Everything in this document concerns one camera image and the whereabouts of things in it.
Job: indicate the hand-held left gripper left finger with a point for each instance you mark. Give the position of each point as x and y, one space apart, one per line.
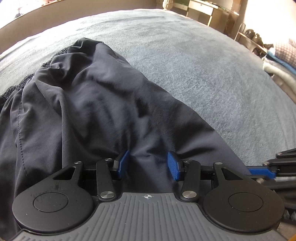
122 165

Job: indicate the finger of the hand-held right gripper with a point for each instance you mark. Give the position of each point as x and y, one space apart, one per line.
263 173

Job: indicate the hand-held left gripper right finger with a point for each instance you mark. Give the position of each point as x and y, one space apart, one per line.
174 165

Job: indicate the dark grey pants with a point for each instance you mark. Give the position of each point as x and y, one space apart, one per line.
92 104

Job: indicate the stack of folded cloths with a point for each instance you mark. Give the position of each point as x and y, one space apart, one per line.
282 62

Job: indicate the black shoes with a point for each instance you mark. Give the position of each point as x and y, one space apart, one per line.
256 38

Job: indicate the metal shoe rack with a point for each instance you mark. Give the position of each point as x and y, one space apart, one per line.
240 34

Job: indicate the light wooden desk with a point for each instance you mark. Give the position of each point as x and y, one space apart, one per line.
201 9

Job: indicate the beige carved bedpost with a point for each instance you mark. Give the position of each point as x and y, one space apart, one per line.
167 4

